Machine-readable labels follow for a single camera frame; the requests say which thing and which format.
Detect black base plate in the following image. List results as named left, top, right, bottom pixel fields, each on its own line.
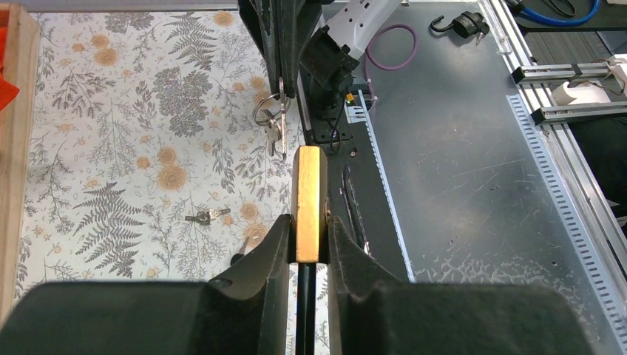
left=298, top=69, right=408, bottom=281

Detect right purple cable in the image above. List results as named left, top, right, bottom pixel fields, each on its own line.
left=365, top=23, right=418, bottom=114

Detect small silver key pair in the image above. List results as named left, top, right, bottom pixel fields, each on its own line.
left=184, top=209, right=231, bottom=225

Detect blue cable lock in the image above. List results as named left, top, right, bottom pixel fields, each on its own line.
left=504, top=0, right=603, bottom=27

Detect brass padlock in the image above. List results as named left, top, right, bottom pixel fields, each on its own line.
left=291, top=146, right=328, bottom=263

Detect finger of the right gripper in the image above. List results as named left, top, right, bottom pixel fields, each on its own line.
left=237, top=0, right=281, bottom=94
left=281, top=0, right=322, bottom=98

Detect silver key ring bunch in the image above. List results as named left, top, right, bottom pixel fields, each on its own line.
left=252, top=75, right=294, bottom=162

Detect floral table mat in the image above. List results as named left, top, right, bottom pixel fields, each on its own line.
left=14, top=10, right=331, bottom=355

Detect orange shirt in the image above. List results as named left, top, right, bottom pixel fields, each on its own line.
left=0, top=27, right=21, bottom=114

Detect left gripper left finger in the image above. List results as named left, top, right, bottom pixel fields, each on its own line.
left=1, top=214, right=292, bottom=354

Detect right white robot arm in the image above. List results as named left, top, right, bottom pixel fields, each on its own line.
left=237, top=1, right=401, bottom=114

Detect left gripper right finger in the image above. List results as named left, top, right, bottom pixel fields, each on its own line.
left=328, top=217, right=592, bottom=354

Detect black padlock on metal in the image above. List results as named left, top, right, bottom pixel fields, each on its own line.
left=429, top=11, right=490, bottom=45

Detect black headed keys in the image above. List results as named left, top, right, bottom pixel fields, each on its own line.
left=229, top=237, right=249, bottom=266

